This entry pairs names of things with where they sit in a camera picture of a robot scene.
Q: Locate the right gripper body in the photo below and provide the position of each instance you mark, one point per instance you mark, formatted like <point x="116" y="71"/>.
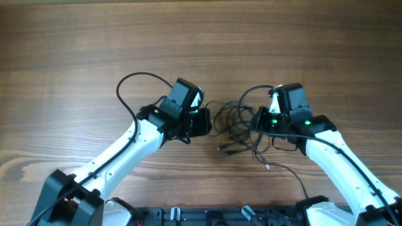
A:
<point x="269" y="122"/>

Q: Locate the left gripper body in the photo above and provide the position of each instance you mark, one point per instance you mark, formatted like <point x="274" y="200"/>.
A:
<point x="200" y="123"/>

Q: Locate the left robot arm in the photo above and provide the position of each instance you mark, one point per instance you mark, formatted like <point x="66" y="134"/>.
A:
<point x="80" y="198"/>

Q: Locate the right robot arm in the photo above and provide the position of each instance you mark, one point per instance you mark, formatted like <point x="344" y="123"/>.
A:
<point x="370" y="201"/>

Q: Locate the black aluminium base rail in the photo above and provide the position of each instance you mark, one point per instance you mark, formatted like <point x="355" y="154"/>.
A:
<point x="176" y="216"/>

